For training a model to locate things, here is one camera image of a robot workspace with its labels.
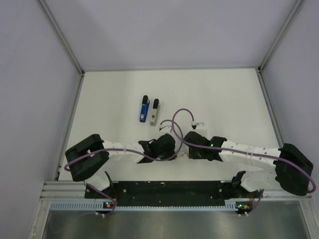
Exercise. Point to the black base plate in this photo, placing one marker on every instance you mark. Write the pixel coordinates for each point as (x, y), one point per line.
(172, 193)

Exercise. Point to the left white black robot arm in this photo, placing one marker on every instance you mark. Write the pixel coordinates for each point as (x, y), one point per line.
(86, 161)

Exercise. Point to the grey slotted cable duct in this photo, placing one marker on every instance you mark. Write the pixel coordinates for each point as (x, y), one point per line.
(107, 206)

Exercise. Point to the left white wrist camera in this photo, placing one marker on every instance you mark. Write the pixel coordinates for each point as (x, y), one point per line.
(163, 129)

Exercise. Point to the aluminium rail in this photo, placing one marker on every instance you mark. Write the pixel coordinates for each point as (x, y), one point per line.
(63, 190)

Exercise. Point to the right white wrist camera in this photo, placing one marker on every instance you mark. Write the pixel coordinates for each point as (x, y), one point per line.
(197, 125)

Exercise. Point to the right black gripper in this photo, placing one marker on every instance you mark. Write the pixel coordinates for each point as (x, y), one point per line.
(192, 155)

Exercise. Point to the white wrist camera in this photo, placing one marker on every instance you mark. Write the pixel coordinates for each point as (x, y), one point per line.
(163, 129)
(197, 125)

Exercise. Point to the blue black stapler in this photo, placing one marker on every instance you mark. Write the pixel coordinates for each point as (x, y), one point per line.
(144, 109)

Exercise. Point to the grey black stapler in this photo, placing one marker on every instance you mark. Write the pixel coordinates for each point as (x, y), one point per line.
(155, 112)

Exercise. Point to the staple box red logo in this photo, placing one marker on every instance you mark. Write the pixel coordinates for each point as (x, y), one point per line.
(182, 155)

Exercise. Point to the right aluminium frame post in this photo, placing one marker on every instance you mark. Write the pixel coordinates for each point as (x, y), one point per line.
(281, 34)

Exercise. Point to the left aluminium frame post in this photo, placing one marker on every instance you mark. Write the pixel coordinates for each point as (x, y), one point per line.
(60, 35)

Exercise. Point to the aluminium frame post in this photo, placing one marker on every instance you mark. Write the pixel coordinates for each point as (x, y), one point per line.
(281, 34)
(60, 35)

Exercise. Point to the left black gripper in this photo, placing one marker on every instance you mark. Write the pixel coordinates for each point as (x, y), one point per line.
(171, 154)

